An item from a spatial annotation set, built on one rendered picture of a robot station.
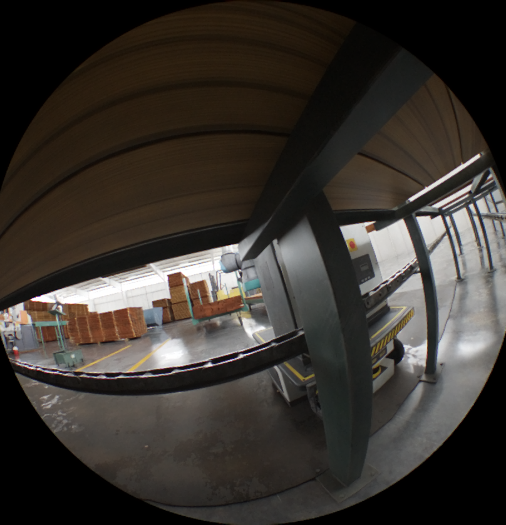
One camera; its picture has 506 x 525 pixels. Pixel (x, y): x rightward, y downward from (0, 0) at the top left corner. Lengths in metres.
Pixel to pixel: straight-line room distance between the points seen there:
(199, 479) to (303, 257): 0.82
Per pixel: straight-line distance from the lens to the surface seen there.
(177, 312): 10.95
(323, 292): 0.21
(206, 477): 0.81
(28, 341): 8.79
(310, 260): 0.21
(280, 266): 0.58
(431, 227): 9.08
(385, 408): 0.85
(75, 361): 3.64
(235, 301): 3.14
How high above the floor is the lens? 0.66
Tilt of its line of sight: 10 degrees up
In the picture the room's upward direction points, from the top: 16 degrees counter-clockwise
